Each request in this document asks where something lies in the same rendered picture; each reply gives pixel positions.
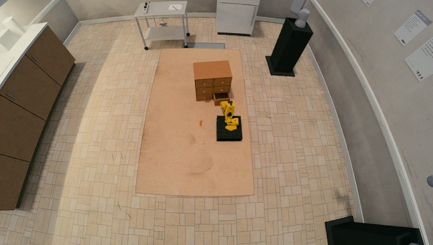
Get brown chest of drawers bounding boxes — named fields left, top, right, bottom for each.
left=193, top=61, right=233, bottom=100

